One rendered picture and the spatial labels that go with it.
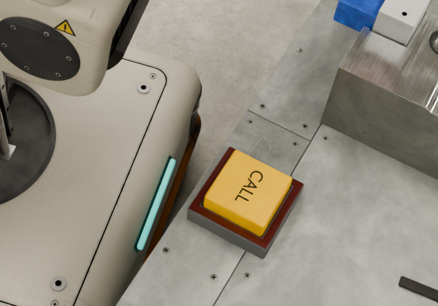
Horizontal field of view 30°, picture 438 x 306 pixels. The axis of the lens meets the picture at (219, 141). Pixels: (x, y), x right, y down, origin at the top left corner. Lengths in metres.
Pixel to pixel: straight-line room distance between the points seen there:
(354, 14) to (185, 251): 0.27
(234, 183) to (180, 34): 1.23
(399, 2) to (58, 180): 0.76
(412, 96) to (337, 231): 0.14
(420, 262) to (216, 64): 1.19
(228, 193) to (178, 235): 0.06
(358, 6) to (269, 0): 1.26
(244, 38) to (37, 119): 0.66
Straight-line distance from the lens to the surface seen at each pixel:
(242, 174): 0.74
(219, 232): 0.74
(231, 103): 1.82
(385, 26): 0.79
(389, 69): 0.77
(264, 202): 0.72
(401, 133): 0.79
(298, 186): 0.76
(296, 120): 0.82
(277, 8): 2.03
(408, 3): 0.79
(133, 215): 1.35
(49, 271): 1.30
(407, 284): 0.76
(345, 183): 0.79
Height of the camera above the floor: 1.46
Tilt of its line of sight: 56 degrees down
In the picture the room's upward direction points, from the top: 9 degrees clockwise
